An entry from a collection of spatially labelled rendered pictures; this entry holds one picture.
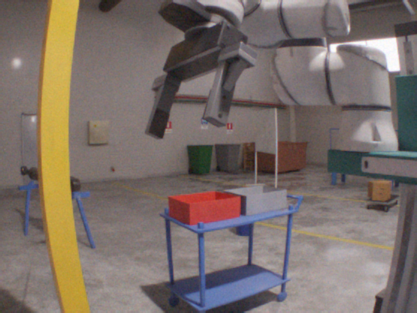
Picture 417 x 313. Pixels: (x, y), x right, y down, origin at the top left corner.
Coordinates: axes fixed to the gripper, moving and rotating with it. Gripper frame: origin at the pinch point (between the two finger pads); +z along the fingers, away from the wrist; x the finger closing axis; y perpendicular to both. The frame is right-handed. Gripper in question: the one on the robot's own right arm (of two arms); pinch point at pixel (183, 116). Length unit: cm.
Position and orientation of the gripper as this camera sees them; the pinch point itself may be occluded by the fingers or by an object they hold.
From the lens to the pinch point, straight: 46.0
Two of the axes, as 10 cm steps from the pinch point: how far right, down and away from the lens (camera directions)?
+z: -2.3, 9.3, -2.7
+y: 7.3, 3.5, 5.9
